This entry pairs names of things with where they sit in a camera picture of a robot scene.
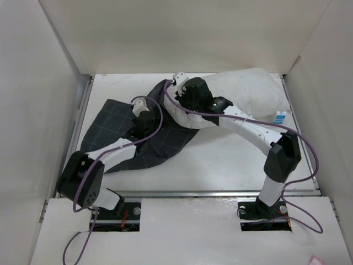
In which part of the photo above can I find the dark grey checked pillowcase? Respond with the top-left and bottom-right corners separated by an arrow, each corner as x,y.
79,80 -> 198,173

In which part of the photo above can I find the white pillow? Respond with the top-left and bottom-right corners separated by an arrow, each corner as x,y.
163,68 -> 290,129

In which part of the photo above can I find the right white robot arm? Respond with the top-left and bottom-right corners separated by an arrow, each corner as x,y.
174,77 -> 301,218

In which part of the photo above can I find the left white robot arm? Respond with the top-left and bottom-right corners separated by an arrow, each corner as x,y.
56,107 -> 163,219

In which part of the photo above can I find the blue white pillow label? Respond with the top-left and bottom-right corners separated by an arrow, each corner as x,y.
273,111 -> 287,124

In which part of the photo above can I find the pink object in corner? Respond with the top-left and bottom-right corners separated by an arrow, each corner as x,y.
309,255 -> 326,265

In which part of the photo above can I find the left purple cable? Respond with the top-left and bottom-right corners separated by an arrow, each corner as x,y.
63,95 -> 165,264

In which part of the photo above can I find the purple cable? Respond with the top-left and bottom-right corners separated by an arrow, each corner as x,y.
164,79 -> 324,234
63,95 -> 165,264

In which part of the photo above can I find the aluminium rail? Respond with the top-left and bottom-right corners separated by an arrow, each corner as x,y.
118,189 -> 321,198

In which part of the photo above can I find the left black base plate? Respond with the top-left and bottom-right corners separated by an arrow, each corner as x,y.
89,202 -> 141,232

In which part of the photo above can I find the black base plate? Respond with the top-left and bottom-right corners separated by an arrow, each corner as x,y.
237,200 -> 292,232
89,202 -> 141,232

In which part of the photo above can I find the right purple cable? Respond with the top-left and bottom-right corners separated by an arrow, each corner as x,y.
164,79 -> 324,234

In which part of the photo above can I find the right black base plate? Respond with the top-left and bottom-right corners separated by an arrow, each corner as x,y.
237,200 -> 292,232

